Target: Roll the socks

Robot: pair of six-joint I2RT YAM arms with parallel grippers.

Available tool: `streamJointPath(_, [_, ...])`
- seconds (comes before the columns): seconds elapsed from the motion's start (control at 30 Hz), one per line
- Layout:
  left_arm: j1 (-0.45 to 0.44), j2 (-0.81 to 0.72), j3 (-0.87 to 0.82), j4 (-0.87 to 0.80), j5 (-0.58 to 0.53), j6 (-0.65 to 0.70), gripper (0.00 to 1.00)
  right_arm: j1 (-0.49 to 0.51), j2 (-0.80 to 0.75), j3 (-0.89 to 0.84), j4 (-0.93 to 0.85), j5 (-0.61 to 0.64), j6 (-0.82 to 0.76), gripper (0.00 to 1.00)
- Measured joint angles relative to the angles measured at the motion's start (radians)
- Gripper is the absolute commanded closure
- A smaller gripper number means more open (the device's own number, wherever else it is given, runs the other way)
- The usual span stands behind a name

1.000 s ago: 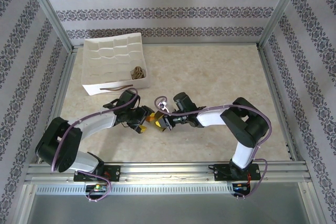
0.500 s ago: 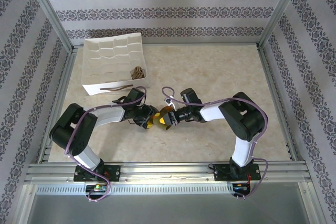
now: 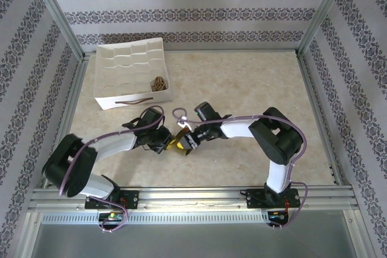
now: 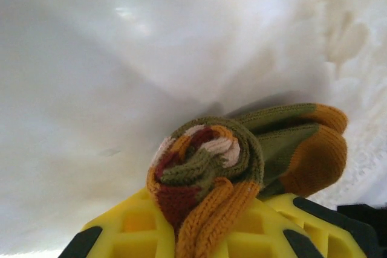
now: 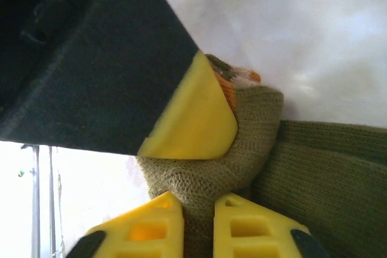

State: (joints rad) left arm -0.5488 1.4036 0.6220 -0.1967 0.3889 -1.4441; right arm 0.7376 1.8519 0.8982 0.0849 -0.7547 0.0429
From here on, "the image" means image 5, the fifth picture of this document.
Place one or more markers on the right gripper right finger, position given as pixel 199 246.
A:
pixel 260 234

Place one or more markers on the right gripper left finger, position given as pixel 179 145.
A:
pixel 145 230

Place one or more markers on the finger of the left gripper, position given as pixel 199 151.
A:
pixel 106 73

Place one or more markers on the olive green striped sock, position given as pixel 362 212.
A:
pixel 317 164

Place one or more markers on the aluminium frame post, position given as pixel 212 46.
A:
pixel 35 203

